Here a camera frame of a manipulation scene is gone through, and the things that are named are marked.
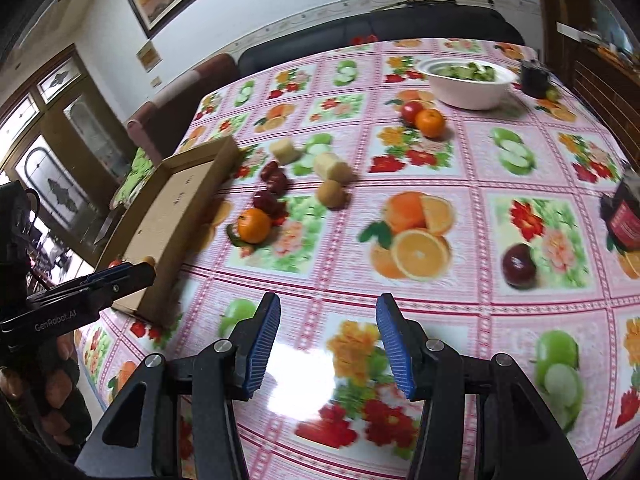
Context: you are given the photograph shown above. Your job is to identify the orange mandarin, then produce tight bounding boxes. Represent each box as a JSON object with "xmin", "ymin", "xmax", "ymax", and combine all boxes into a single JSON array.
[{"xmin": 414, "ymin": 108, "xmax": 446, "ymax": 139}]

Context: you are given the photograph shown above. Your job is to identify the person left hand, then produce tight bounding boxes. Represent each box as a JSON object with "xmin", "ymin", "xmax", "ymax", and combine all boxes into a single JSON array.
[{"xmin": 1, "ymin": 333, "xmax": 92, "ymax": 462}]

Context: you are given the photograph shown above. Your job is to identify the green patterned bedding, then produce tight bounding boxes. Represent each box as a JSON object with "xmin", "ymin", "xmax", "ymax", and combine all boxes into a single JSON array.
[{"xmin": 110, "ymin": 148, "xmax": 154, "ymax": 210}]

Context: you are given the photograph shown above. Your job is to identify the small black cup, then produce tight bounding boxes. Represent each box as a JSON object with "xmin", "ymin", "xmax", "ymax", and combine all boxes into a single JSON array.
[{"xmin": 520, "ymin": 60, "xmax": 550, "ymax": 99}]

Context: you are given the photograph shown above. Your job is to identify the white bowl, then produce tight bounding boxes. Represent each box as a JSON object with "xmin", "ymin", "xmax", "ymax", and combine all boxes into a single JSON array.
[{"xmin": 416, "ymin": 58, "xmax": 516, "ymax": 110}]

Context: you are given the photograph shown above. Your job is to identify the green vegetables in bowl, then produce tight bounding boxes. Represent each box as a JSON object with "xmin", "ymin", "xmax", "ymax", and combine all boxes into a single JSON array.
[{"xmin": 433, "ymin": 63, "xmax": 496, "ymax": 82}]

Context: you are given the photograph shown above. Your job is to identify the red jujube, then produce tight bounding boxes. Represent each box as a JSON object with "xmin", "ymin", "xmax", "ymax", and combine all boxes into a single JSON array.
[
  {"xmin": 259, "ymin": 160, "xmax": 279, "ymax": 182},
  {"xmin": 266, "ymin": 172, "xmax": 290, "ymax": 197}
]

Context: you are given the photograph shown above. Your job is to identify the dark plum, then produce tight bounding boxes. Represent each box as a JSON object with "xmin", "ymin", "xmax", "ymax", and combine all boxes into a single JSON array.
[
  {"xmin": 501, "ymin": 244, "xmax": 537, "ymax": 289},
  {"xmin": 252, "ymin": 190, "xmax": 279, "ymax": 216}
]

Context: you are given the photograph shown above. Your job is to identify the wooden sideboard cabinet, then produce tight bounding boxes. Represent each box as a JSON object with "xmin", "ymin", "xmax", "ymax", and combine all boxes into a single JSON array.
[{"xmin": 546, "ymin": 23, "xmax": 639, "ymax": 170}]

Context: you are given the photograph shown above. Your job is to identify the red item on sofa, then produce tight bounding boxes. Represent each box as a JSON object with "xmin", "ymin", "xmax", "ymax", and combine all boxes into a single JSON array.
[{"xmin": 349, "ymin": 35, "xmax": 378, "ymax": 46}]

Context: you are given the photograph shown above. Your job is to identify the pale sugarcane chunk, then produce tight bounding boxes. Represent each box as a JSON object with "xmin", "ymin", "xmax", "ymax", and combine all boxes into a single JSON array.
[
  {"xmin": 314, "ymin": 152, "xmax": 354, "ymax": 184},
  {"xmin": 269, "ymin": 138, "xmax": 300, "ymax": 165}
]

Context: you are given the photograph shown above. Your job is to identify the brown kiwi fruit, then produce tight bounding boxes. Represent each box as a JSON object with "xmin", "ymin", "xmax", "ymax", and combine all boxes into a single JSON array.
[{"xmin": 316, "ymin": 180, "xmax": 347, "ymax": 209}]

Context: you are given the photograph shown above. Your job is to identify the cardboard tray box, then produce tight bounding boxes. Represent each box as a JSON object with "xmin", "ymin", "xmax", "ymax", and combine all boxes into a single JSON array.
[{"xmin": 98, "ymin": 136, "xmax": 239, "ymax": 326}]

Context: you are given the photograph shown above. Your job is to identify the brown armchair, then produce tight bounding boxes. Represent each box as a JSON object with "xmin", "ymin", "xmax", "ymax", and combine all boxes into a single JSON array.
[{"xmin": 125, "ymin": 53, "xmax": 240, "ymax": 166}]

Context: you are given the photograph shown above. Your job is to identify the dark jar with cork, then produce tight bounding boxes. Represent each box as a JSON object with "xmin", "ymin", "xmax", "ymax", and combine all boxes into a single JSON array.
[{"xmin": 600, "ymin": 166, "xmax": 640, "ymax": 254}]

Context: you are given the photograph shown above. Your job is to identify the wooden glass door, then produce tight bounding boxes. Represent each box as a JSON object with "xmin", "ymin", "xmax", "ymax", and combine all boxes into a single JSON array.
[{"xmin": 1, "ymin": 46, "xmax": 136, "ymax": 266}]

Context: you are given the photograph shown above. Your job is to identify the floral fruit print tablecloth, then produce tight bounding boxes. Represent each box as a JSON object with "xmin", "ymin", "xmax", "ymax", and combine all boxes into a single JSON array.
[{"xmin": 76, "ymin": 38, "xmax": 639, "ymax": 479}]

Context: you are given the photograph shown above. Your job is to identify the mandarin with leaf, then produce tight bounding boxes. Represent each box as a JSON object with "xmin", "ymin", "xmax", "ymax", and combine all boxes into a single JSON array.
[{"xmin": 226, "ymin": 208, "xmax": 272, "ymax": 247}]

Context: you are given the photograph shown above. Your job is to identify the green grape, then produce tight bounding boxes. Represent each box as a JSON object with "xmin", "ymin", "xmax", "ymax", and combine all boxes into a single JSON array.
[{"xmin": 546, "ymin": 87, "xmax": 560, "ymax": 102}]

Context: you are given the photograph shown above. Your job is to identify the black leather sofa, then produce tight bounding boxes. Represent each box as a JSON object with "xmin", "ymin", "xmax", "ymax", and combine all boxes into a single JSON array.
[{"xmin": 238, "ymin": 0, "xmax": 525, "ymax": 76}]

